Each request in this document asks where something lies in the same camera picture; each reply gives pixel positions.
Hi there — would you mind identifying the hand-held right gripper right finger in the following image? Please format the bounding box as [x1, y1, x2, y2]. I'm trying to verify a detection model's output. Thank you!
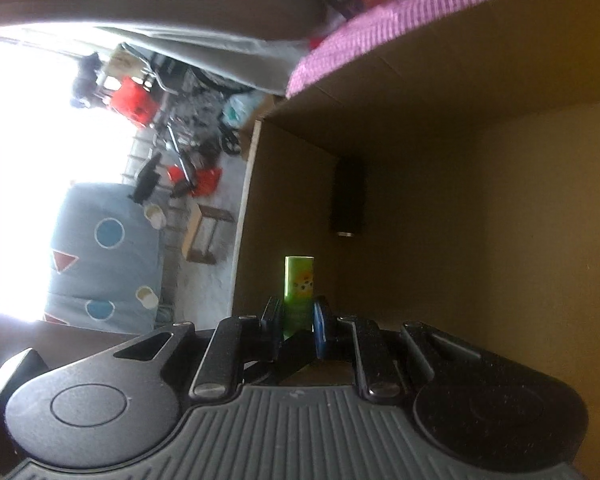
[313, 296, 482, 402]

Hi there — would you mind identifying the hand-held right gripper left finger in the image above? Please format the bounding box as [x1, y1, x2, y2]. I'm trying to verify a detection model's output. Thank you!
[114, 297, 284, 397]

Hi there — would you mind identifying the small green box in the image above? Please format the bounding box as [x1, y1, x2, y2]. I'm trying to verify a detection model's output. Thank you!
[284, 256, 315, 338]

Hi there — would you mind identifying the brown cardboard box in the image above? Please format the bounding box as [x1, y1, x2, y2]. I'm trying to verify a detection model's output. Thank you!
[230, 0, 600, 401]

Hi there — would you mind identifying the small wooden stool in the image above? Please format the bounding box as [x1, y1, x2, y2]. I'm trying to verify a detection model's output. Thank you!
[181, 202, 236, 266]

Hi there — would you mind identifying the dark jar with metallic lid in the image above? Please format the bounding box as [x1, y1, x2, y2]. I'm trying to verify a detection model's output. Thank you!
[330, 157, 366, 237]

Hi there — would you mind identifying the red plastic bag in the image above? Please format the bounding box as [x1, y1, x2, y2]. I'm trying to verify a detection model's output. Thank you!
[167, 165, 223, 197]

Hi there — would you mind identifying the blue printed blanket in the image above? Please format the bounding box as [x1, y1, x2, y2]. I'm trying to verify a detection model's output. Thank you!
[45, 182, 162, 333]

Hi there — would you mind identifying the black bag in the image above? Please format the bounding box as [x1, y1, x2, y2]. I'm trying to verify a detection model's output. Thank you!
[131, 152, 164, 204]

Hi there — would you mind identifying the teal plastic bag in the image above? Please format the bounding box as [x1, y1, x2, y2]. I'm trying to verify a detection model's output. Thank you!
[222, 92, 262, 129]

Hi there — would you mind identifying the parked bicycle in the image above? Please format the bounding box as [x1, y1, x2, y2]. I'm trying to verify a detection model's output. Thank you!
[150, 55, 246, 171]

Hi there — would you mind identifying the red plastic crate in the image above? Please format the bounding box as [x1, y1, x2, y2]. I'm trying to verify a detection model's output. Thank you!
[111, 77, 159, 124]

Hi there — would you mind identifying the pink checked tablecloth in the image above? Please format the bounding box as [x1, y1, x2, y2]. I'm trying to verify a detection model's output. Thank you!
[285, 0, 600, 100]

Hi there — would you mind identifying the grey curtain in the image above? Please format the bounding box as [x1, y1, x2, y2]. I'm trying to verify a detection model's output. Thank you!
[0, 0, 331, 97]

